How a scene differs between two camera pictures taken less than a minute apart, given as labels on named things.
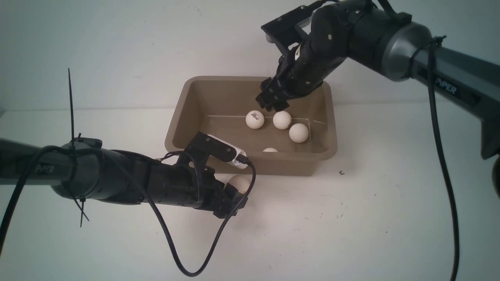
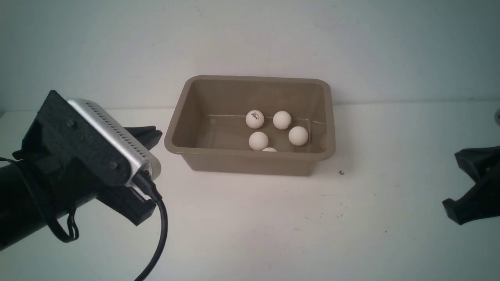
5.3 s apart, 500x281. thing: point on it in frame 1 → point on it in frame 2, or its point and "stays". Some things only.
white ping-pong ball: x=241 y=182 → x=258 y=141
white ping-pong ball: x=270 y=150 stays
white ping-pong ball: x=299 y=133 stays
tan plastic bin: x=295 y=139 stays
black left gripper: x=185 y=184 → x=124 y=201
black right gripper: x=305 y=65 → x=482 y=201
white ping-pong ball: x=282 y=120 stays
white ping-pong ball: x=254 y=119 stays
